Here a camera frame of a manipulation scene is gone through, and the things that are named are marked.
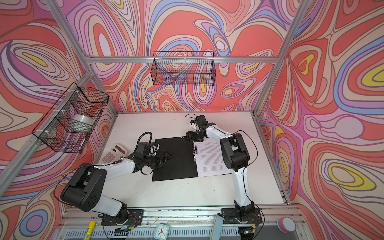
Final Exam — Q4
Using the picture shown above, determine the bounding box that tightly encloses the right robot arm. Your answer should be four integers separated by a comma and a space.
186, 122, 255, 223

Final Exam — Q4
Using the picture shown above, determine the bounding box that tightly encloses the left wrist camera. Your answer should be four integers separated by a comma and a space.
134, 142, 160, 159

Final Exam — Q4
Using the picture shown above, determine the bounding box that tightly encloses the black wire basket back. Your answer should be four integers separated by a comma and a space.
151, 51, 217, 86

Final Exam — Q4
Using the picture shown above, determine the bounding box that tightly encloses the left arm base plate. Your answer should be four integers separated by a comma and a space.
101, 209, 144, 227

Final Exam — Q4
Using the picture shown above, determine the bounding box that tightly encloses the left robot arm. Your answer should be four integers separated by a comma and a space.
60, 151, 173, 225

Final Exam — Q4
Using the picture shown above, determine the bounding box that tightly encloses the white calculator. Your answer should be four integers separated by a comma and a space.
101, 144, 127, 165

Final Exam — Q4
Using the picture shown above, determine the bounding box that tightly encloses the small teal clock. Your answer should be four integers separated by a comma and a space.
154, 224, 170, 240

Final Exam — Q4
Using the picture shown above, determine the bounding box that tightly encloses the black wire basket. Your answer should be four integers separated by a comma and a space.
32, 83, 109, 154
151, 51, 217, 86

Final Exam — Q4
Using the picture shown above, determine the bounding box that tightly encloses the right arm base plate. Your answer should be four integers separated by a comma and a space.
218, 208, 263, 226

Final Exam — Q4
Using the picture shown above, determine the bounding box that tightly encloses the red folder with black interior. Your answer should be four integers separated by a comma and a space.
151, 136, 232, 182

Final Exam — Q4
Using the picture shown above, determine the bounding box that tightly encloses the black wire basket left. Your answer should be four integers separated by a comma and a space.
32, 83, 109, 154

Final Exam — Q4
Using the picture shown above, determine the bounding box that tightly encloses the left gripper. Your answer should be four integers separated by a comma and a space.
142, 150, 173, 170

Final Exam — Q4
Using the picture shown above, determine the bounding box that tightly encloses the printed paper sheet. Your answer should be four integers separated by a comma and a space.
194, 139, 231, 178

